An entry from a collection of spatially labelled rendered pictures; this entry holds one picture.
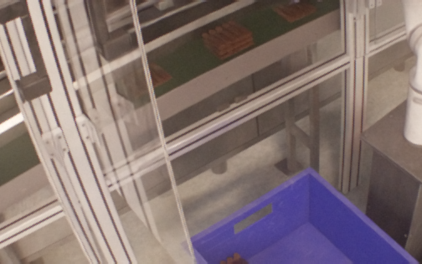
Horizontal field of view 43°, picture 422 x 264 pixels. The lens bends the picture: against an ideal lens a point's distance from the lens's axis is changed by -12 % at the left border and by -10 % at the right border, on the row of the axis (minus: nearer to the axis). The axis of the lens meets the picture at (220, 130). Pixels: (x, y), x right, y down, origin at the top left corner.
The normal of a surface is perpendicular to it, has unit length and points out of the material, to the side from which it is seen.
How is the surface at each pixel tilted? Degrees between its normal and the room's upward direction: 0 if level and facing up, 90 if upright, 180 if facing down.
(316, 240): 0
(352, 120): 90
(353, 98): 90
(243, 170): 0
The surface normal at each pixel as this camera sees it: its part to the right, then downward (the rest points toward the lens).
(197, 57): -0.15, -0.72
